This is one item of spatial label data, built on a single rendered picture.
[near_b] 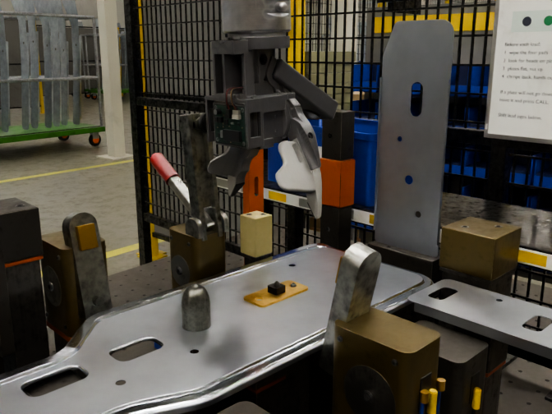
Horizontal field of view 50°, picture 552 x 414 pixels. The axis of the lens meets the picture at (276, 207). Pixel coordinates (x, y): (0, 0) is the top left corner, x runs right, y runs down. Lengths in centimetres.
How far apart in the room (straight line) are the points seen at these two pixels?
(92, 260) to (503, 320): 49
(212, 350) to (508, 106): 72
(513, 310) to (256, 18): 45
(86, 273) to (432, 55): 55
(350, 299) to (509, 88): 66
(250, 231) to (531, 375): 65
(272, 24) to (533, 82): 59
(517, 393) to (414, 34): 67
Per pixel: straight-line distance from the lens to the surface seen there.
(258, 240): 86
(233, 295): 76
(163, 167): 89
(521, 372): 127
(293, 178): 64
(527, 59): 112
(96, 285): 76
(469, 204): 112
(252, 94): 65
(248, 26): 64
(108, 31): 762
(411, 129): 90
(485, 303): 77
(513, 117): 113
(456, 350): 70
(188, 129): 81
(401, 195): 93
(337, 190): 103
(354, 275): 56
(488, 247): 83
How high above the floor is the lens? 130
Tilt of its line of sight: 15 degrees down
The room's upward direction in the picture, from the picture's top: straight up
